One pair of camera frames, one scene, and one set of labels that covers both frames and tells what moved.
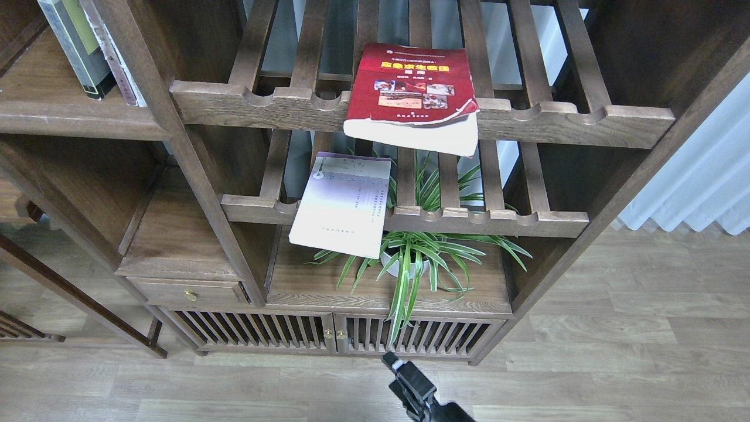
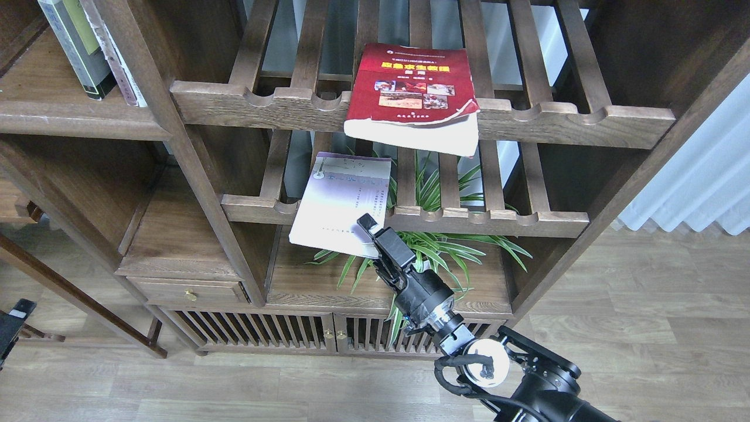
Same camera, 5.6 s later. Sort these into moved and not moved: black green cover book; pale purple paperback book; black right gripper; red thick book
Moved: black right gripper
Not moved: red thick book; black green cover book; pale purple paperback book
